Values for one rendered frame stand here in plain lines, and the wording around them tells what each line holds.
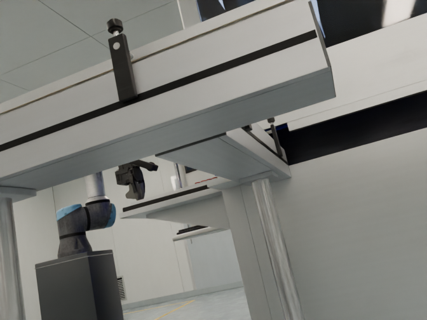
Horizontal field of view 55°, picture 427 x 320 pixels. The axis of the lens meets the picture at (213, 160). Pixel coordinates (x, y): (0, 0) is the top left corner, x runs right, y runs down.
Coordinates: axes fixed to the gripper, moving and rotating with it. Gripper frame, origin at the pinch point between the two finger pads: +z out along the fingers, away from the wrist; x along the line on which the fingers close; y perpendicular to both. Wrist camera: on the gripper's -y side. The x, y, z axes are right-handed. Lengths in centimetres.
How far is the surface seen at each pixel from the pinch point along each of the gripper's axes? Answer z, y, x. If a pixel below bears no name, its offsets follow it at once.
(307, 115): -10, -69, 12
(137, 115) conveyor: 6, -52, 95
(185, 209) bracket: 7.7, -17.9, 2.5
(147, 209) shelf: 5.2, -7.3, 11.0
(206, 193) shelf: 5.2, -30.1, 11.0
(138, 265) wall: 18, 318, -544
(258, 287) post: 38, -40, 13
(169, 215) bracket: 8.2, -11.3, 2.5
